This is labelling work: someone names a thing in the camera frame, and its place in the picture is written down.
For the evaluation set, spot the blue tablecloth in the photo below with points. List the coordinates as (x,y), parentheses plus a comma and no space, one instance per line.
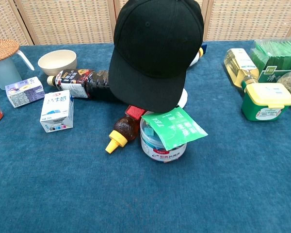
(135,194)

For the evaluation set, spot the clear box of green packets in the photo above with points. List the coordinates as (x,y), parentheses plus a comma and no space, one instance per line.
(276,58)

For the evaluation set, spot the white milk carton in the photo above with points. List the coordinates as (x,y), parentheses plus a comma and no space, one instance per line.
(55,111)

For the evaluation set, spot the white foam mannequin head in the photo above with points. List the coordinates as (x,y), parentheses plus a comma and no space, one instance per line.
(183,98)

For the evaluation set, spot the clear round clip container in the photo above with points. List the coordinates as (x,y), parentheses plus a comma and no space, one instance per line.
(157,151)

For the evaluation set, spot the black baseball cap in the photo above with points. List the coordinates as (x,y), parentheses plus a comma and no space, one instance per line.
(155,48)

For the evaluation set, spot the dark blue box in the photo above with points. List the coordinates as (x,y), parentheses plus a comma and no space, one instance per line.
(204,45)

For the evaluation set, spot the purple milk carton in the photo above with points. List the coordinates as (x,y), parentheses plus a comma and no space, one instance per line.
(24,93)

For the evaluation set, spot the green tea packet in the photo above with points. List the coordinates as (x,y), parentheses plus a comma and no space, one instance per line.
(179,128)

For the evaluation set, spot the dark soy sauce bottle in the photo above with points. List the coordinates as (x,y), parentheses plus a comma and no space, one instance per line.
(87,82)

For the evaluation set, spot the green tub with yellow lid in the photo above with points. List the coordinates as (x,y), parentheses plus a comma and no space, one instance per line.
(264,102)

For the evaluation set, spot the beige bowl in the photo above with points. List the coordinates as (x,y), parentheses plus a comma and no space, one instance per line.
(57,63)

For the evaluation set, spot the round woven rattan lid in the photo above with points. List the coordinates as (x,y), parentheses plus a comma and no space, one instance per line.
(2,49)

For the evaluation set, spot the woven folding screen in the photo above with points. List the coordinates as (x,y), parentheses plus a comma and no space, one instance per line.
(63,19)

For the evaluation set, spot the honey bottle with yellow cap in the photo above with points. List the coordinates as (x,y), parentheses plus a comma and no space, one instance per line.
(126,127)

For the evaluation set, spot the yellow cooking oil bottle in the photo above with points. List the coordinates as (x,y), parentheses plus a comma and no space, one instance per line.
(240,65)

